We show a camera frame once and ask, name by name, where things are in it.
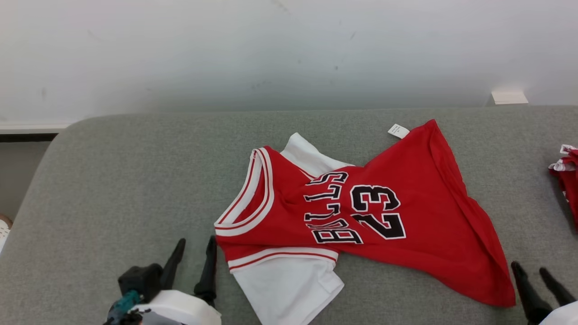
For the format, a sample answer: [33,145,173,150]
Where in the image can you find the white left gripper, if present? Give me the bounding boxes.
[133,236,222,325]

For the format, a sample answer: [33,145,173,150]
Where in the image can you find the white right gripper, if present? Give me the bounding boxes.
[511,261,578,325]

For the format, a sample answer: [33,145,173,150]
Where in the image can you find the red shorts with white stripes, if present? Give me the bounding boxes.
[549,144,578,228]

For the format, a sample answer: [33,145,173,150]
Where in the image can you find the red basketball jersey number 23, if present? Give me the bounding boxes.
[214,119,516,325]

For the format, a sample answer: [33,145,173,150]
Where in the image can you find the grey fabric sofa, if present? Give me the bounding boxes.
[0,106,578,325]

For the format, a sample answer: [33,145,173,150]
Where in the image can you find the white baseboard strip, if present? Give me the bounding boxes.
[0,121,75,135]

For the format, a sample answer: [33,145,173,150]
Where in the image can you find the small white wall box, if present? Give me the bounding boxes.
[491,90,529,105]

